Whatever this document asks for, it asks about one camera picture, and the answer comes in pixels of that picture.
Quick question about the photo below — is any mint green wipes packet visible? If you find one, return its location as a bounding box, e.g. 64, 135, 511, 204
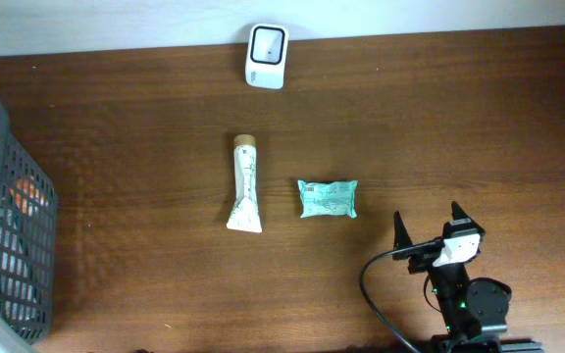
297, 180, 358, 219

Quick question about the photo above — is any white tube with cork cap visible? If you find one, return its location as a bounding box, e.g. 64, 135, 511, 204
227, 134, 262, 233

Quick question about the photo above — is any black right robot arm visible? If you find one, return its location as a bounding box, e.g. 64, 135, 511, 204
393, 201, 542, 353

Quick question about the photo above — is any white barcode scanner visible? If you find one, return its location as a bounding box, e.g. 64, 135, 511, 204
245, 24, 289, 89

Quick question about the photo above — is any grey plastic basket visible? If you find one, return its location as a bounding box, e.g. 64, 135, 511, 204
0, 102, 58, 345

